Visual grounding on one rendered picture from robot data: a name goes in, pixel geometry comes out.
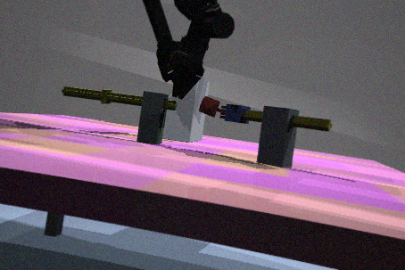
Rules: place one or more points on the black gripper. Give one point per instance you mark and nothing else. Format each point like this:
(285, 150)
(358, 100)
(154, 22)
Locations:
(189, 64)

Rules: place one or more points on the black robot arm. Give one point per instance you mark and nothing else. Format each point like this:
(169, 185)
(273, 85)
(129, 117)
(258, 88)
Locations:
(207, 20)

